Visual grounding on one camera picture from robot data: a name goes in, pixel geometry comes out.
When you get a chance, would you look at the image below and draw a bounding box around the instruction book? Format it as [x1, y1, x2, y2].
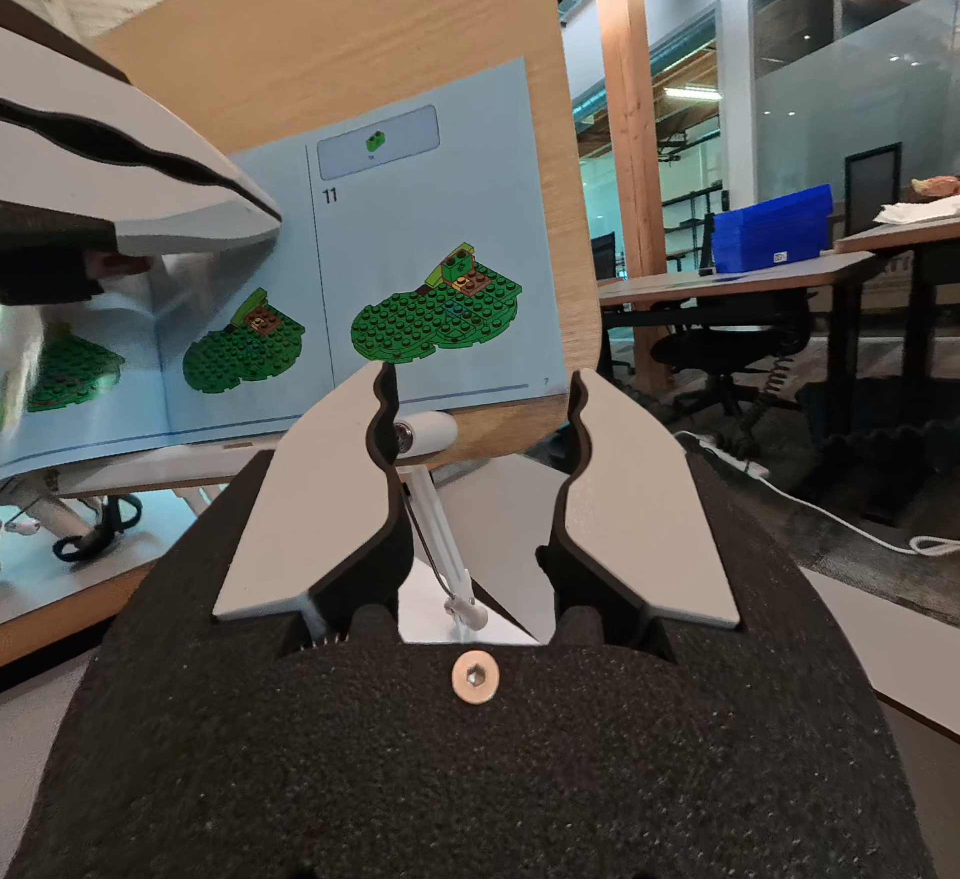
[0, 0, 604, 478]

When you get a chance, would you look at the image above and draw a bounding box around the long brown desk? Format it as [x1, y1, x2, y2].
[597, 249, 879, 415]
[834, 216, 960, 415]

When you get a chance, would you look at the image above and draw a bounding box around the white floor cable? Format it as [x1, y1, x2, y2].
[675, 429, 960, 558]

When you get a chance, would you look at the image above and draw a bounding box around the blue storage crate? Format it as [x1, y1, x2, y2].
[711, 185, 835, 276]

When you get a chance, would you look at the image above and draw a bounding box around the black office chair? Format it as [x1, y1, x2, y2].
[650, 287, 819, 423]

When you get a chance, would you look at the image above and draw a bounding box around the black and white headset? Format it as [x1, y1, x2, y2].
[0, 489, 147, 568]

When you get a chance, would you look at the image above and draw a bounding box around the white book stand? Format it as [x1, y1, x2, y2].
[0, 408, 541, 648]

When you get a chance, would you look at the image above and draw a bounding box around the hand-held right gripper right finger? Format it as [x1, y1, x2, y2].
[537, 369, 742, 649]

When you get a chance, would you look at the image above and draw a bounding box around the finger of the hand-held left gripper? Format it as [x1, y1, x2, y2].
[0, 117, 283, 255]
[0, 27, 259, 193]

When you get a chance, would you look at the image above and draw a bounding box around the wooden support post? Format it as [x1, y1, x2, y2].
[585, 0, 673, 397]

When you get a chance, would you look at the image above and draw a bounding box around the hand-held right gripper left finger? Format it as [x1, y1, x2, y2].
[213, 362, 415, 634]

